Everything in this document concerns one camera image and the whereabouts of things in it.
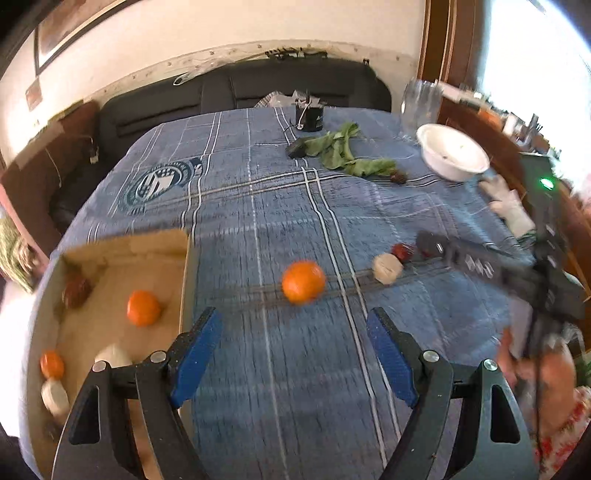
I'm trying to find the small wall sticker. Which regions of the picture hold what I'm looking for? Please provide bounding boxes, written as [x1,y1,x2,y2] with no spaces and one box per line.
[25,78,42,112]

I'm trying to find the white knit glove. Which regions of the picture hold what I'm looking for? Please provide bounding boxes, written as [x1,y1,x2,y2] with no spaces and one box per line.
[478,175,539,241]

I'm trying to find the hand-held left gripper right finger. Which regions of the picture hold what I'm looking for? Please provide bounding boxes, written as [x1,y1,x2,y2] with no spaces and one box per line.
[366,307,540,480]

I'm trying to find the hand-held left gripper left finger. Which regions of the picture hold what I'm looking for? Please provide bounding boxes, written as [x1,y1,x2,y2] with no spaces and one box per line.
[52,307,223,480]

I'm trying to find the brown wooden furniture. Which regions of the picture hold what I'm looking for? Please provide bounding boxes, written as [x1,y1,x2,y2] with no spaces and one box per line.
[0,99,100,278]

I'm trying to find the white bowl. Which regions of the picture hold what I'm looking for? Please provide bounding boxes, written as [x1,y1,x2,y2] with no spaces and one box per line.
[416,124,491,182]

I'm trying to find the black sofa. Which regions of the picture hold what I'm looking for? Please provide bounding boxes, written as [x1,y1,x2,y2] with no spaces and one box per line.
[48,60,393,222]

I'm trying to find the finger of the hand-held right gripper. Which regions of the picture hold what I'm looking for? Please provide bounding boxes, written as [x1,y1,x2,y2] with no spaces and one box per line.
[418,231,536,301]

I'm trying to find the floral clothing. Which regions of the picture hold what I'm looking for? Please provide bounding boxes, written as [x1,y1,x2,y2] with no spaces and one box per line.
[531,388,591,476]

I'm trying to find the small orange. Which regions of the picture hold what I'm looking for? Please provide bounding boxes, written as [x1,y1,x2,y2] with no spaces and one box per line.
[127,290,162,328]

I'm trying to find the clear glass jar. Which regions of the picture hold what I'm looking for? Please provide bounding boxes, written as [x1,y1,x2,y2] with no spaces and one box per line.
[401,78,443,139]

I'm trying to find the large red date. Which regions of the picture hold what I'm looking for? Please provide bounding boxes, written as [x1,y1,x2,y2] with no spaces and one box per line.
[62,277,93,309]

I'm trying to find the black power adapter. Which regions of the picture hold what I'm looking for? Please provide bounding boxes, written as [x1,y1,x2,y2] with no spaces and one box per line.
[294,102,325,133]

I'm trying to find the framed wall picture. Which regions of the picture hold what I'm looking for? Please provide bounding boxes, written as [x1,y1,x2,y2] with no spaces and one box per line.
[34,0,144,75]

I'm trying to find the large beige rice cake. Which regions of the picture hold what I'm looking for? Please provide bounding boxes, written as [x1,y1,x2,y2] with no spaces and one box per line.
[372,255,400,283]

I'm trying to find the cardboard box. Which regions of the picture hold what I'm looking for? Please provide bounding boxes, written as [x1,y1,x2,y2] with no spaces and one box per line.
[25,228,199,480]

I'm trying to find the green leafy vegetable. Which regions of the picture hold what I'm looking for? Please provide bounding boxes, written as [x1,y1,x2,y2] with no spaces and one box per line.
[302,122,398,177]

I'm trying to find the checkered cloth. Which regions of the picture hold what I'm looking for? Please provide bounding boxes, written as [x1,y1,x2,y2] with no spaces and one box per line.
[254,91,296,109]

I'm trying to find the person's right forearm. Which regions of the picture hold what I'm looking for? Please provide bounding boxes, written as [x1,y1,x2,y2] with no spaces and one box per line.
[499,325,580,435]

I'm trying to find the large orange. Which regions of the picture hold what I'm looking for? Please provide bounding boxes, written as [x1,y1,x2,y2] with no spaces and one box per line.
[281,261,327,305]

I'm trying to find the black cable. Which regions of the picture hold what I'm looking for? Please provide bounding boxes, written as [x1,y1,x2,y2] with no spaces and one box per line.
[526,314,555,462]

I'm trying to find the green patterned cloth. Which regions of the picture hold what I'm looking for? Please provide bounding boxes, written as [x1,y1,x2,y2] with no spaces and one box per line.
[0,208,42,291]

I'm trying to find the blue plaid cloth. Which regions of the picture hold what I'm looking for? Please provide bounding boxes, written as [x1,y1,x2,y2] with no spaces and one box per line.
[18,106,555,480]

